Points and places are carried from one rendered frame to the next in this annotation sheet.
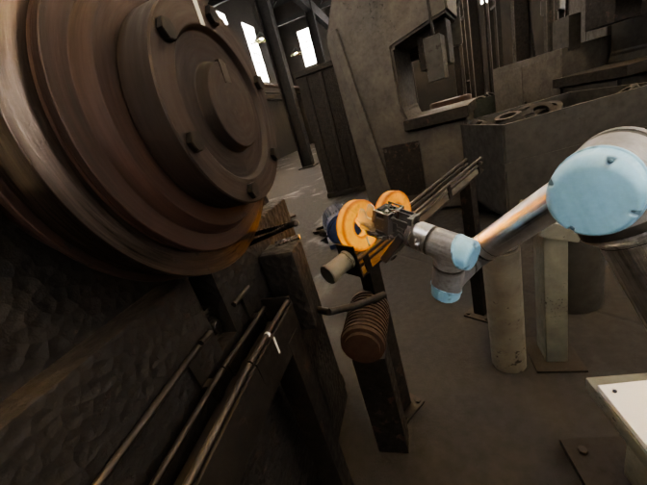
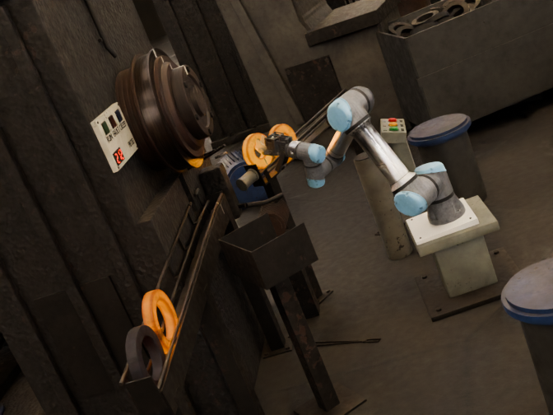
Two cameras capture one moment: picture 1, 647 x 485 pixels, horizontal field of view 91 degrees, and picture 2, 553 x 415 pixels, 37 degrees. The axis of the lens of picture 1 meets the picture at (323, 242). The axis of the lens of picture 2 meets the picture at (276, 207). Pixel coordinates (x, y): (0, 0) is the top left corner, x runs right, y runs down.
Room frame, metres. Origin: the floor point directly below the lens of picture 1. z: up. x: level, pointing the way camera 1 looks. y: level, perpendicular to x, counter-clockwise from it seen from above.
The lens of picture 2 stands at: (-2.57, 0.35, 1.59)
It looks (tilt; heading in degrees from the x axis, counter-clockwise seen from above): 18 degrees down; 353
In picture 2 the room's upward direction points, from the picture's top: 22 degrees counter-clockwise
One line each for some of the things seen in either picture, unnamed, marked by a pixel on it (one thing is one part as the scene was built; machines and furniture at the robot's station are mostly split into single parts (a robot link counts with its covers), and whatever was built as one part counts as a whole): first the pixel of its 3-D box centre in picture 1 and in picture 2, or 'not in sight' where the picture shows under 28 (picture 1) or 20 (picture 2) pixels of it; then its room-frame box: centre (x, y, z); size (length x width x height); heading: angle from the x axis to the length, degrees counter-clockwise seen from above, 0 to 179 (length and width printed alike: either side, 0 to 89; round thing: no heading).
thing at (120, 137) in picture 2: not in sight; (115, 136); (0.26, 0.40, 1.15); 0.26 x 0.02 x 0.18; 160
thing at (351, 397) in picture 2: not in sight; (297, 323); (-0.01, 0.10, 0.36); 0.26 x 0.20 x 0.72; 15
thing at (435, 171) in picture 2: not in sight; (432, 179); (0.38, -0.65, 0.49); 0.13 x 0.12 x 0.14; 124
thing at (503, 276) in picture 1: (504, 309); (383, 205); (0.95, -0.58, 0.26); 0.12 x 0.12 x 0.52
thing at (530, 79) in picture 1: (543, 106); not in sight; (3.77, -2.94, 0.55); 1.10 x 0.53 x 1.10; 0
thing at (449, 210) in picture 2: not in sight; (443, 205); (0.38, -0.66, 0.37); 0.15 x 0.15 x 0.10
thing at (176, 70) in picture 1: (219, 111); (193, 102); (0.51, 0.09, 1.11); 0.28 x 0.06 x 0.28; 160
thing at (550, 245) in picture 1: (550, 287); (412, 182); (0.93, -0.74, 0.31); 0.24 x 0.16 x 0.62; 160
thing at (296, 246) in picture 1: (292, 287); (220, 193); (0.77, 0.12, 0.68); 0.11 x 0.08 x 0.24; 70
